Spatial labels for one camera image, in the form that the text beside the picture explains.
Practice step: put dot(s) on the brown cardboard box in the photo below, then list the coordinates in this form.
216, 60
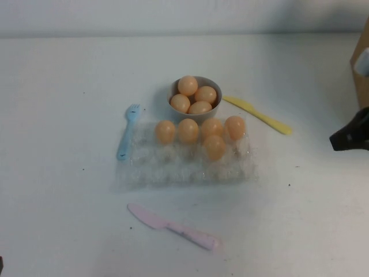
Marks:
361, 89

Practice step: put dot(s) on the orange plastic egg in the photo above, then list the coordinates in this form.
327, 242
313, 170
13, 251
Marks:
206, 95
235, 127
187, 85
180, 103
188, 130
200, 108
212, 127
214, 147
165, 131

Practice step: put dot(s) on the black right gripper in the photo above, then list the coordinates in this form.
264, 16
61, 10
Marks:
361, 132

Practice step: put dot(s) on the grey round bowl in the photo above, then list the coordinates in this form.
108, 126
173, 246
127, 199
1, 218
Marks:
184, 116

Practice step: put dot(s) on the yellow plastic knife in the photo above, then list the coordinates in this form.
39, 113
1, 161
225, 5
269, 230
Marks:
259, 115

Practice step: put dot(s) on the pink plastic knife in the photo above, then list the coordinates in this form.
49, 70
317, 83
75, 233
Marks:
173, 226

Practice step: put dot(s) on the blue plastic fork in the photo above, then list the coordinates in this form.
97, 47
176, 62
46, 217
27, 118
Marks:
127, 135

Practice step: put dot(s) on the clear plastic egg tray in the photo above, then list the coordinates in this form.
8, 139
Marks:
173, 173

